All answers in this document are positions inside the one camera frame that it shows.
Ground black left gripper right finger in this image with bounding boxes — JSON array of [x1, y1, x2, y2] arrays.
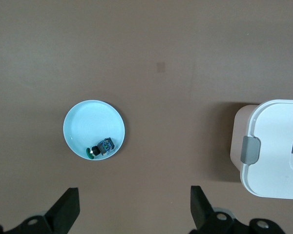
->
[[189, 185, 288, 234]]

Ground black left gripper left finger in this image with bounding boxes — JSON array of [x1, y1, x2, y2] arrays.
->
[[0, 187, 80, 234]]

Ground white lidded box grey latches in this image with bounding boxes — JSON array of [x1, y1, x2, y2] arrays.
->
[[230, 99, 293, 201]]

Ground light blue round plate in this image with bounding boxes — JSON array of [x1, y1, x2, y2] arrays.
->
[[63, 99, 126, 161]]

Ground green and black push-button switch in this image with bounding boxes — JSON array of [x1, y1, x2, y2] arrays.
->
[[86, 137, 115, 159]]

